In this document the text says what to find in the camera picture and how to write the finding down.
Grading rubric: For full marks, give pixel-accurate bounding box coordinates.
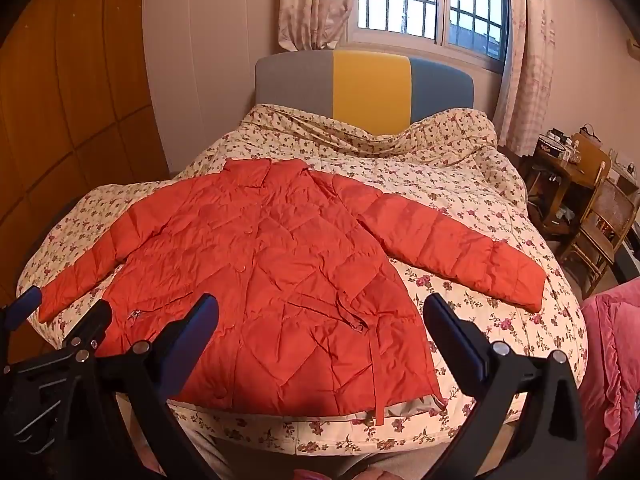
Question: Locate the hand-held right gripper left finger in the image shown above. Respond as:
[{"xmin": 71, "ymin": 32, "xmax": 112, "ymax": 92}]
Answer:
[{"xmin": 75, "ymin": 293, "xmax": 220, "ymax": 480}]

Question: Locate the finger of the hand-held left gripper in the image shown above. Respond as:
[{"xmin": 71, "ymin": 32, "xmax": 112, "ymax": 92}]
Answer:
[
  {"xmin": 50, "ymin": 300, "xmax": 113, "ymax": 361},
  {"xmin": 0, "ymin": 286, "xmax": 44, "ymax": 334}
]

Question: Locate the brown handbag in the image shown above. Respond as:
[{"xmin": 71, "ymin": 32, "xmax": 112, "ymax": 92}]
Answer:
[{"xmin": 571, "ymin": 122, "xmax": 614, "ymax": 181}]

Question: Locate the pink blanket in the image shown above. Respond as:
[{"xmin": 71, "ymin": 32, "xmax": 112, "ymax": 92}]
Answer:
[{"xmin": 582, "ymin": 280, "xmax": 640, "ymax": 480}]

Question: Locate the wooden cane chair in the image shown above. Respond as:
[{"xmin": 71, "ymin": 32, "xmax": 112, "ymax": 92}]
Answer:
[{"xmin": 562, "ymin": 176, "xmax": 638, "ymax": 299}]

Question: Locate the long floral curtain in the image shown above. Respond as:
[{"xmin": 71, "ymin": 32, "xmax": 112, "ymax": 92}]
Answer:
[{"xmin": 495, "ymin": 0, "xmax": 557, "ymax": 159}]

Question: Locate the wooden desk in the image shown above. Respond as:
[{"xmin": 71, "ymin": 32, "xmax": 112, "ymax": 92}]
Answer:
[{"xmin": 525, "ymin": 130, "xmax": 608, "ymax": 241}]

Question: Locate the short floral curtain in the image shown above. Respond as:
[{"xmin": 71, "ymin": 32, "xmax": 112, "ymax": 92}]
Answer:
[{"xmin": 276, "ymin": 0, "xmax": 363, "ymax": 54}]

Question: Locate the orange quilted jacket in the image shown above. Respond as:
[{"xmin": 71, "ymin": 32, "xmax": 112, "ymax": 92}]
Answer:
[{"xmin": 37, "ymin": 156, "xmax": 547, "ymax": 427}]

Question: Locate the round patterned tin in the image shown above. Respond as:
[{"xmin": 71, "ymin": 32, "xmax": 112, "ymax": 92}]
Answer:
[{"xmin": 536, "ymin": 137, "xmax": 569, "ymax": 162}]

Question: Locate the grey yellow blue headboard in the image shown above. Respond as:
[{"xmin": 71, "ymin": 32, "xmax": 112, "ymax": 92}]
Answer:
[{"xmin": 255, "ymin": 49, "xmax": 475, "ymax": 127}]

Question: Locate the wooden wardrobe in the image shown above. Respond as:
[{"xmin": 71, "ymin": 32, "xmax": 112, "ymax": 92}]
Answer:
[{"xmin": 0, "ymin": 0, "xmax": 172, "ymax": 307}]

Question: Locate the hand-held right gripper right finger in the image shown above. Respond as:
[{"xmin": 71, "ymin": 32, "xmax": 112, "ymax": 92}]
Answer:
[{"xmin": 424, "ymin": 292, "xmax": 590, "ymax": 480}]

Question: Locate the barred window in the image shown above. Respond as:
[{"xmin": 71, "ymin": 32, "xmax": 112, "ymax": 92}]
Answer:
[{"xmin": 352, "ymin": 0, "xmax": 511, "ymax": 69}]

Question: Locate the floral quilt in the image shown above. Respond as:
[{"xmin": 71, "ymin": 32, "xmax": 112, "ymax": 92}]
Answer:
[{"xmin": 16, "ymin": 102, "xmax": 587, "ymax": 457}]

